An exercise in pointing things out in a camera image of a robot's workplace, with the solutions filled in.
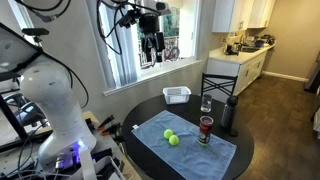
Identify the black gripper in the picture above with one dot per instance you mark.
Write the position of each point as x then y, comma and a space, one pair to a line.
152, 37

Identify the yellow-green tennis ball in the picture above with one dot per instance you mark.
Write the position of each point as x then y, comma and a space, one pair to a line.
168, 133
174, 140

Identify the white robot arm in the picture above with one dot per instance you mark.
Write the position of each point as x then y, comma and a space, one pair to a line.
45, 82

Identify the clear tennis ball jar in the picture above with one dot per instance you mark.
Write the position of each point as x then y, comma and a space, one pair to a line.
205, 127

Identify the black metal chair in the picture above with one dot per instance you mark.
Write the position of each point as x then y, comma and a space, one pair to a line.
223, 83

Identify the round black table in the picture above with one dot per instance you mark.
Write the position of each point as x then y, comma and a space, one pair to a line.
154, 167

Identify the clear drinking glass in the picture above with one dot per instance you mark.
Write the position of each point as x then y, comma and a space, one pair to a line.
206, 103

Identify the white upper cabinets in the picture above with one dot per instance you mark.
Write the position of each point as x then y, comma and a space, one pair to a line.
239, 15

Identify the white kitchen counter cabinet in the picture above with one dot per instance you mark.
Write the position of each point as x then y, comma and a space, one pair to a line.
246, 66

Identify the dark metal water bottle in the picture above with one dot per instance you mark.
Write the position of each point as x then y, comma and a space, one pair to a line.
229, 112

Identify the black bottle cap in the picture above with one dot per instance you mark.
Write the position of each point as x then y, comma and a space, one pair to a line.
233, 133

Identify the blue towel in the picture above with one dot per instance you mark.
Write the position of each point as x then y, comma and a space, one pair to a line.
189, 158

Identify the orange-handled black clamp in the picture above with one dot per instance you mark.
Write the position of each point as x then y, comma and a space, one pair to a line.
107, 120
111, 130

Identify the black camera on stand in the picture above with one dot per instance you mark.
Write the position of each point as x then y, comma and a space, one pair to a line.
36, 33

